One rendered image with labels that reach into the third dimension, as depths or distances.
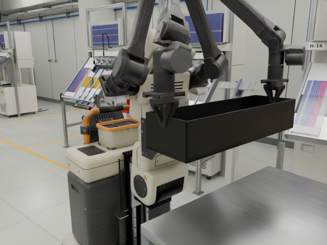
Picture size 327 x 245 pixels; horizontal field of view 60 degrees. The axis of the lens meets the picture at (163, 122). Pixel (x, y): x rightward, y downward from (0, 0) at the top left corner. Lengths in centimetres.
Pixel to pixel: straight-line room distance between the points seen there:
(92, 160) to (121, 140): 20
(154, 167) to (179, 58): 67
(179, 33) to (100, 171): 85
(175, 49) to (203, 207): 53
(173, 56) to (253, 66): 372
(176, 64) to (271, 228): 54
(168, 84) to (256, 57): 365
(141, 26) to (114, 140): 65
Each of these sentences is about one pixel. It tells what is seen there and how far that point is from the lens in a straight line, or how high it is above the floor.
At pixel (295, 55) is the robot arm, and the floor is 128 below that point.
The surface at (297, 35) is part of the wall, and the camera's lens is 419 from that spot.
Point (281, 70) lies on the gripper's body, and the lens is 118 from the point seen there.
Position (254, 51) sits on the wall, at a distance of 435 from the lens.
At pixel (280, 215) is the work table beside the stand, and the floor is 80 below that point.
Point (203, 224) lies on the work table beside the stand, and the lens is 88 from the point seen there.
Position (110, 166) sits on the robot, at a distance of 142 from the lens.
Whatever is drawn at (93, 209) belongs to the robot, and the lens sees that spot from 146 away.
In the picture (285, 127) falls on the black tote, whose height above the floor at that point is 102.
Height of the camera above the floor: 128
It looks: 14 degrees down
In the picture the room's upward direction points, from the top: straight up
